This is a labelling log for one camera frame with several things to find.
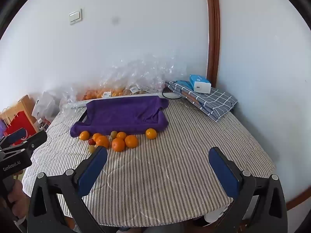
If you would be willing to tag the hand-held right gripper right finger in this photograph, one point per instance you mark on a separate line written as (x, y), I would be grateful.
(224, 174)

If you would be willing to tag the folded plaid cloth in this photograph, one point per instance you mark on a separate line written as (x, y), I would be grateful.
(206, 99)

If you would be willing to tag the small bottle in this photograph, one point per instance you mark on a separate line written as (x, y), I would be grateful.
(40, 123)

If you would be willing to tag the wooden door frame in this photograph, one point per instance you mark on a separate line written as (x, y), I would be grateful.
(213, 29)

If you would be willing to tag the wooden skirting board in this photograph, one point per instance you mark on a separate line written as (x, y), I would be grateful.
(295, 200)

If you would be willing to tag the blue and white box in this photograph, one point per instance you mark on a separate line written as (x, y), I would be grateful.
(200, 82)

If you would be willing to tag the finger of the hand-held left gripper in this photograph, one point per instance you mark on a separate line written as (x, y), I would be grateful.
(14, 136)
(36, 139)

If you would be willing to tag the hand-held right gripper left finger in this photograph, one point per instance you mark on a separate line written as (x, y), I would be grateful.
(93, 170)

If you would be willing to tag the orange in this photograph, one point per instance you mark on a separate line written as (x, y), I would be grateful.
(151, 133)
(118, 145)
(131, 141)
(102, 142)
(121, 135)
(96, 136)

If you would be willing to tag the white plastic bag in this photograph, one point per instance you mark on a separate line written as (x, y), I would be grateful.
(45, 104)

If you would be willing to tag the brown paper bag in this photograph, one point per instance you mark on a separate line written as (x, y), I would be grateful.
(24, 102)

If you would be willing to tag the clear plastic bag of brown fruits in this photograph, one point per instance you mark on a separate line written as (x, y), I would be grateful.
(138, 89)

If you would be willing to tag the brown kiwi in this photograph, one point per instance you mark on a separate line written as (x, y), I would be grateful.
(91, 148)
(114, 133)

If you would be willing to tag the white light switch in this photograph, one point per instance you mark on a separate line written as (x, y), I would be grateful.
(75, 16)

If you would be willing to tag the large orange mango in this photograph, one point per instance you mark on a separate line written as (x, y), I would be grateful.
(84, 135)

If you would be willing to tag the small red fruit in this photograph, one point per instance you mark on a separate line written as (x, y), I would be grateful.
(91, 141)

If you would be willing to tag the purple towel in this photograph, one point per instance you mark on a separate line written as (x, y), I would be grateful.
(126, 114)

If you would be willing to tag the clear plastic bag of oranges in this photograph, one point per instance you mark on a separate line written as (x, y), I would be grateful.
(102, 92)

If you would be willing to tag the person's left hand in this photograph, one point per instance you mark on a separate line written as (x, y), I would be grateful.
(18, 196)

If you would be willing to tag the red paper bag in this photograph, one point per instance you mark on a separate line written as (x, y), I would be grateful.
(19, 126)

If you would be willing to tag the long white cardboard box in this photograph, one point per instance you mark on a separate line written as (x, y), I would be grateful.
(73, 104)

